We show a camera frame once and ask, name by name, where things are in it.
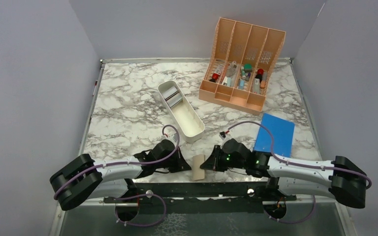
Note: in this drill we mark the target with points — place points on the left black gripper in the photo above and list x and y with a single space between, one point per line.
181 164

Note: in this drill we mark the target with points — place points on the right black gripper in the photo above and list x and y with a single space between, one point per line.
213 162

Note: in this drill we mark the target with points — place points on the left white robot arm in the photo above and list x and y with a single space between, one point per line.
85 178

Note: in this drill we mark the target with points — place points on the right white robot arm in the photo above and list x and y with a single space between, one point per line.
339 179

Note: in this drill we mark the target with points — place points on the stack of cards in tray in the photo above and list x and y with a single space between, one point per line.
172 97

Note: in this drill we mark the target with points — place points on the white oblong plastic tray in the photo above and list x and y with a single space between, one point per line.
189 124

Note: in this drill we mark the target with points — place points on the blue flat board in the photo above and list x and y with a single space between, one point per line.
282 131

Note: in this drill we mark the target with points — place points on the red capped black bottle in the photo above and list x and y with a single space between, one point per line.
215 78

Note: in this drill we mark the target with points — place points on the green capped bottle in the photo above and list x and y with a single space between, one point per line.
248 68

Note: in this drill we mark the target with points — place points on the red capped bottle right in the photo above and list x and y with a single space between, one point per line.
259 75

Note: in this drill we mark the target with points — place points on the peach plastic desk organizer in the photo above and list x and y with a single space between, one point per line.
235 44

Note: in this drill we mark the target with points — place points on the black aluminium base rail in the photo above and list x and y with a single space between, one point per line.
130 199

